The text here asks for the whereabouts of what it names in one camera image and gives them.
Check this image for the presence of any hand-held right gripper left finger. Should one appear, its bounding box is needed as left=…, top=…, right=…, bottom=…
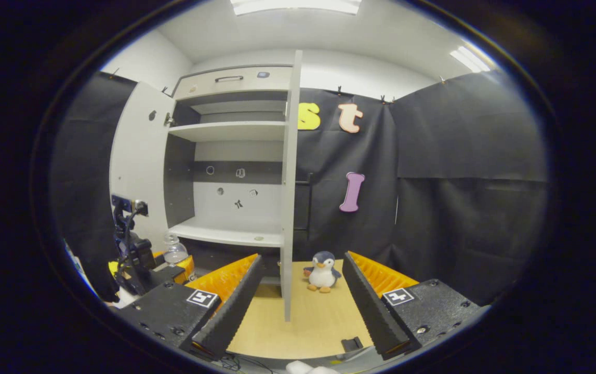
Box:
left=115, top=253, right=264, bottom=361

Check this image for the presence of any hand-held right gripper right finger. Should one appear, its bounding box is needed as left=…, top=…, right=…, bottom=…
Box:
left=342, top=251, right=492, bottom=361

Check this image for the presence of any clear plastic bottle white label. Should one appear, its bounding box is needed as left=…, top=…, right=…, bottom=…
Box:
left=164, top=233, right=190, bottom=265

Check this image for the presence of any white cabinet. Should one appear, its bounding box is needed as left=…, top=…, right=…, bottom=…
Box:
left=164, top=63, right=295, bottom=287

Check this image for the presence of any white cabinet door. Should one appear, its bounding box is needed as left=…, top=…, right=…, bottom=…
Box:
left=109, top=82, right=176, bottom=255
left=279, top=50, right=303, bottom=323

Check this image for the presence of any white cabinet shelf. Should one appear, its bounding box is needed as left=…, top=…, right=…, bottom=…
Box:
left=167, top=216, right=284, bottom=248
left=167, top=121, right=287, bottom=142

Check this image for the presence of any white cabinet drawer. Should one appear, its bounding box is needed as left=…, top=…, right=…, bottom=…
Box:
left=173, top=65, right=294, bottom=101

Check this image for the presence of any penguin plush toy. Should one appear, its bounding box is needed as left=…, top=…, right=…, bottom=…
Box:
left=302, top=251, right=342, bottom=293

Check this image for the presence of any black backdrop cloth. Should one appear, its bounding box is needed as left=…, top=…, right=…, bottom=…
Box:
left=51, top=70, right=550, bottom=307

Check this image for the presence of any ceiling light panel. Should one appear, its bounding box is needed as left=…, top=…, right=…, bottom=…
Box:
left=230, top=0, right=362, bottom=16
left=449, top=45, right=497, bottom=74

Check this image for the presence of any black cable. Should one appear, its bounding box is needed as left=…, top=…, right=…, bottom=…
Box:
left=217, top=353, right=273, bottom=373

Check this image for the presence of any black door handle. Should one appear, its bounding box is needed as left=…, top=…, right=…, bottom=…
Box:
left=295, top=173, right=313, bottom=233

